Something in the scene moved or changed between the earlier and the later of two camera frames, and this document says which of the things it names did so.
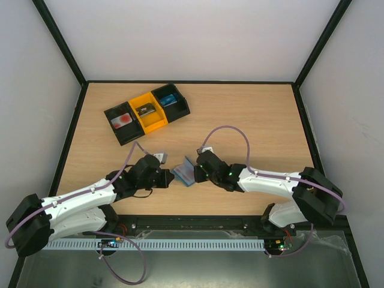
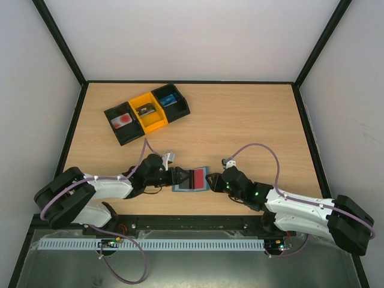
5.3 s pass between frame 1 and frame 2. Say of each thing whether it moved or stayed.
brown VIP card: stayed
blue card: stayed
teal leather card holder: moved
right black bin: stayed
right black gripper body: moved
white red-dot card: stayed
